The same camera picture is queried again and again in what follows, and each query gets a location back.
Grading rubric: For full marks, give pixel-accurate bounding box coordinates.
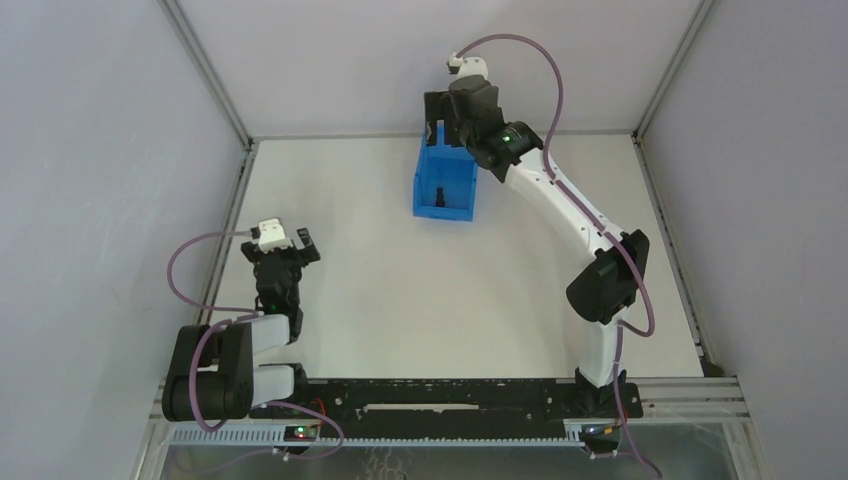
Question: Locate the right aluminium frame rail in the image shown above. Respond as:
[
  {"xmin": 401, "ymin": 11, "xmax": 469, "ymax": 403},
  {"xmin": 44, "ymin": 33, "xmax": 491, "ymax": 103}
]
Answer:
[{"xmin": 631, "ymin": 1, "xmax": 716, "ymax": 377}]

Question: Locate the back aluminium frame rail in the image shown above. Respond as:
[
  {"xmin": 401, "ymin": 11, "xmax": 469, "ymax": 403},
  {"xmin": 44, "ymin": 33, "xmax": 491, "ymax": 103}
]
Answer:
[{"xmin": 252, "ymin": 129, "xmax": 634, "ymax": 143}]

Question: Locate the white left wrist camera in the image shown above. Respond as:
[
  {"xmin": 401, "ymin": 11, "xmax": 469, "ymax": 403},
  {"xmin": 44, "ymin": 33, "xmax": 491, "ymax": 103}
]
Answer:
[{"xmin": 250, "ymin": 217, "xmax": 294, "ymax": 253}]

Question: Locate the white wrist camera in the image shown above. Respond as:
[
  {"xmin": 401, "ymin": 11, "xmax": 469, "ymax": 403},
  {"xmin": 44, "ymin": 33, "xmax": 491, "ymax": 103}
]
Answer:
[
  {"xmin": 250, "ymin": 217, "xmax": 294, "ymax": 253},
  {"xmin": 446, "ymin": 55, "xmax": 489, "ymax": 80}
]

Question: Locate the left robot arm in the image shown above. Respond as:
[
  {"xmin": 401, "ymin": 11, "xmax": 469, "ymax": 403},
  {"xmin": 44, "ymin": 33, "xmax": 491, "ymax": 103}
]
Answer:
[{"xmin": 161, "ymin": 219, "xmax": 321, "ymax": 431}]

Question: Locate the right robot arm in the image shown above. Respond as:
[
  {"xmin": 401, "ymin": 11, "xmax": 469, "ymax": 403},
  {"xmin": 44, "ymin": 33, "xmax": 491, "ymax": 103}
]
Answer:
[{"xmin": 424, "ymin": 74, "xmax": 650, "ymax": 392}]

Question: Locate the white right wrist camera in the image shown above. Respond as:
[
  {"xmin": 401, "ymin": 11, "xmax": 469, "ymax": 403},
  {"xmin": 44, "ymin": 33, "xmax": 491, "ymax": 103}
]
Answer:
[{"xmin": 446, "ymin": 55, "xmax": 489, "ymax": 80}]

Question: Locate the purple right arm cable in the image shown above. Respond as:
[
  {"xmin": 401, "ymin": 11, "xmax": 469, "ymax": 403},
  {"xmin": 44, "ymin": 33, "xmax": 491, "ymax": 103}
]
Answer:
[{"xmin": 453, "ymin": 33, "xmax": 664, "ymax": 480}]

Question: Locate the grey slotted cable duct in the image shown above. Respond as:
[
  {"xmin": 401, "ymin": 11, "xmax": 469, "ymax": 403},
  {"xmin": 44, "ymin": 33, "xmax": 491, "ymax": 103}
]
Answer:
[{"xmin": 170, "ymin": 424, "xmax": 584, "ymax": 447}]

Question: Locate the aluminium frame rail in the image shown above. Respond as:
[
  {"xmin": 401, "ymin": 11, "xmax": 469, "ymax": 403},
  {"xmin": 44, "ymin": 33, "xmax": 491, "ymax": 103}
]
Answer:
[
  {"xmin": 252, "ymin": 129, "xmax": 634, "ymax": 143},
  {"xmin": 631, "ymin": 1, "xmax": 716, "ymax": 377},
  {"xmin": 157, "ymin": 0, "xmax": 258, "ymax": 304}
]

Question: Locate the left aluminium frame rail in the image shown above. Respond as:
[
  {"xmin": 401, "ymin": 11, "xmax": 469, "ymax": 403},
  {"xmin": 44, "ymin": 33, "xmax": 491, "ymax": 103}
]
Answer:
[{"xmin": 157, "ymin": 0, "xmax": 258, "ymax": 304}]

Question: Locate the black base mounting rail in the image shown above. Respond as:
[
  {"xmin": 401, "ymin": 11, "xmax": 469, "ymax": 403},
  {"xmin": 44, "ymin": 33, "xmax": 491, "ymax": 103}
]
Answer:
[{"xmin": 249, "ymin": 378, "xmax": 644, "ymax": 439}]

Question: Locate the blue plastic storage bin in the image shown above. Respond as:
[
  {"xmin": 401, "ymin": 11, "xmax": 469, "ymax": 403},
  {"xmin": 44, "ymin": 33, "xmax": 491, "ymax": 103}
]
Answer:
[{"xmin": 412, "ymin": 124, "xmax": 478, "ymax": 222}]

